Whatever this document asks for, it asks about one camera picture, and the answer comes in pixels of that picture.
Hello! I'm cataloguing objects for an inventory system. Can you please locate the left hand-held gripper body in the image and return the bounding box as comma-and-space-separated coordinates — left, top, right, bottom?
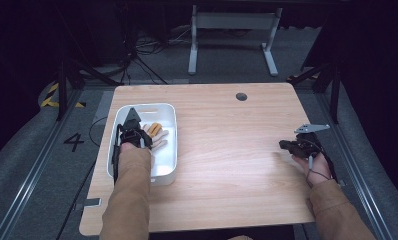
115, 106, 154, 150

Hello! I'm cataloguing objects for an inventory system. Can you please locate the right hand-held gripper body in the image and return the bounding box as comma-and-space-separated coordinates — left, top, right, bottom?
286, 123, 331, 160

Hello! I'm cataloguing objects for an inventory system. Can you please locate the beige glove with orange fingers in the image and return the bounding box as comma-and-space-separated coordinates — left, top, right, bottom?
140, 122, 171, 152

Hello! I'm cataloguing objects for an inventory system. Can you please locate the white plastic bin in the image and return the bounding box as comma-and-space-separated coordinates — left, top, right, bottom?
106, 102, 179, 187

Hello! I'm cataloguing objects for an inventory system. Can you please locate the person's left hand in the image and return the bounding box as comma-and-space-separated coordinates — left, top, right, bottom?
119, 141, 155, 168

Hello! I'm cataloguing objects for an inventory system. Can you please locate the person's right hand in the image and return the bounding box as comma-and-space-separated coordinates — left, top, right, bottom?
291, 151, 335, 188

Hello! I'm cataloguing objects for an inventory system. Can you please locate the black metal stand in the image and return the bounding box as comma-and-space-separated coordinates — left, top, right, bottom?
55, 57, 125, 122
286, 61, 342, 125

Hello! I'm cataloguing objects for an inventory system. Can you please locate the yellow black hazard tape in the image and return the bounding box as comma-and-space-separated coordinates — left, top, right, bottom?
40, 82, 87, 109

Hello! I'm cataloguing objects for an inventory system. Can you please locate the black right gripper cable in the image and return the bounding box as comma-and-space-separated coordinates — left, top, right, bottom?
305, 139, 340, 188

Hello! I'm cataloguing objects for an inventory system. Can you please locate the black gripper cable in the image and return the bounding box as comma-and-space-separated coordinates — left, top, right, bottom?
111, 123, 125, 185
305, 139, 340, 188

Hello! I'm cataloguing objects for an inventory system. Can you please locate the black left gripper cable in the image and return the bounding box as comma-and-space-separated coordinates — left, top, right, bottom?
111, 123, 125, 185

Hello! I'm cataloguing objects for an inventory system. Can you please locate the grey metal table bracket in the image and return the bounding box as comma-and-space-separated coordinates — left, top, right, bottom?
73, 197, 103, 212

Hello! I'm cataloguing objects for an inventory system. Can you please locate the bundle of floor cables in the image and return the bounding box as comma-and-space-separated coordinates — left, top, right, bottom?
133, 24, 195, 58

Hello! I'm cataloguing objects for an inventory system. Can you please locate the white metal desk frame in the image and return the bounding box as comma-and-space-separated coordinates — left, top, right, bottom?
187, 4, 284, 77

